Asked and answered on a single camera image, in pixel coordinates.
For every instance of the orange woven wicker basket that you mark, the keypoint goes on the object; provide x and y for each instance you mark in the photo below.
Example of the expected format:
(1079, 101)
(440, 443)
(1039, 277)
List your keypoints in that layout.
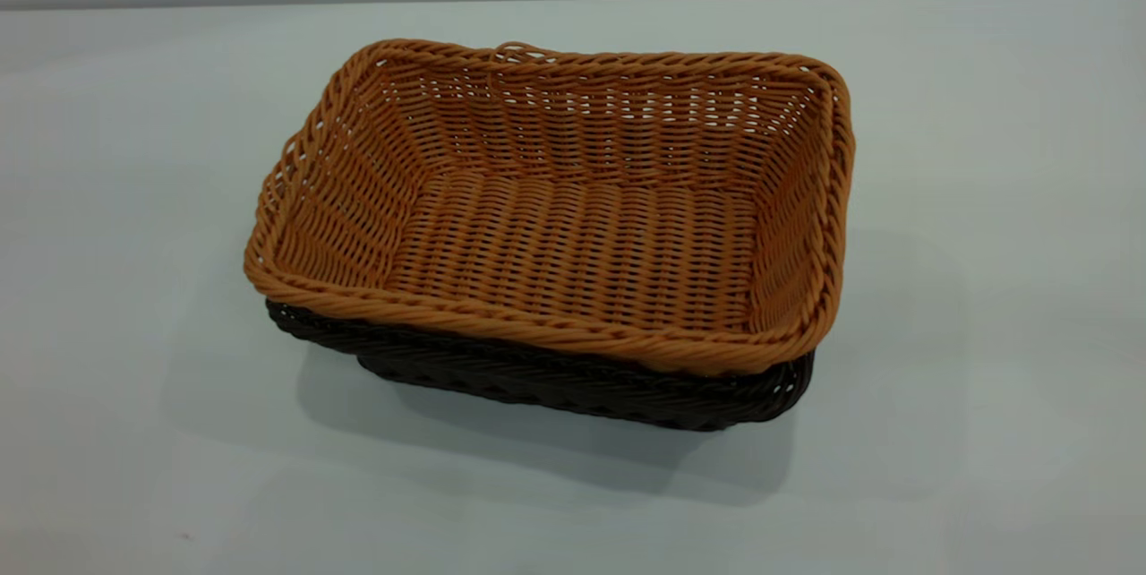
(573, 235)

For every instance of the black woven wicker basket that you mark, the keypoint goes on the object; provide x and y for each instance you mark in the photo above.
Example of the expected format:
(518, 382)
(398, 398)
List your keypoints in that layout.
(537, 378)

